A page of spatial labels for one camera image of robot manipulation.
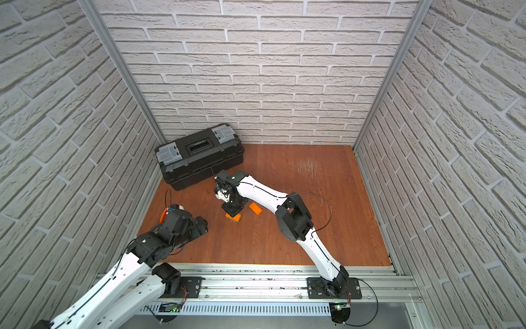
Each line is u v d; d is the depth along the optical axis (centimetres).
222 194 81
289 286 76
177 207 71
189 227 62
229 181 66
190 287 73
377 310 70
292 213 60
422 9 69
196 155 94
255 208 94
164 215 91
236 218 87
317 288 74
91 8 70
